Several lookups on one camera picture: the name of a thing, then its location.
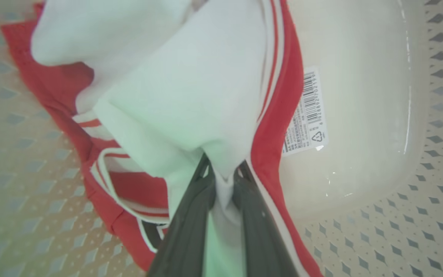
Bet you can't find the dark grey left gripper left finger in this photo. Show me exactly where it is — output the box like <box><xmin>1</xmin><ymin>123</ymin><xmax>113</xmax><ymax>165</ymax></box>
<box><xmin>145</xmin><ymin>153</ymin><xmax>217</xmax><ymax>277</ymax></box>

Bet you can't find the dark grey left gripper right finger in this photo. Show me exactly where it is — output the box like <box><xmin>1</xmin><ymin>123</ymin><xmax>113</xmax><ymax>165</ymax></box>
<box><xmin>232</xmin><ymin>159</ymin><xmax>300</xmax><ymax>277</ymax></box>

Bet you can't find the white barcode label sticker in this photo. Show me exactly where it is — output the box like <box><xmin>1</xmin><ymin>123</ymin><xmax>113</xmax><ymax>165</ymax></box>
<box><xmin>282</xmin><ymin>66</ymin><xmax>329</xmax><ymax>157</ymax></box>

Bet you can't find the cream perforated laundry basket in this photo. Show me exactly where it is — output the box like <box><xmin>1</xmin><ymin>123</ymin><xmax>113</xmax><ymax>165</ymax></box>
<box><xmin>0</xmin><ymin>0</ymin><xmax>443</xmax><ymax>277</ymax></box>

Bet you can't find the red and white garment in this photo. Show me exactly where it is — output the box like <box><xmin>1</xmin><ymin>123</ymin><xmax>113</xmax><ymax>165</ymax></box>
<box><xmin>1</xmin><ymin>0</ymin><xmax>324</xmax><ymax>277</ymax></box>

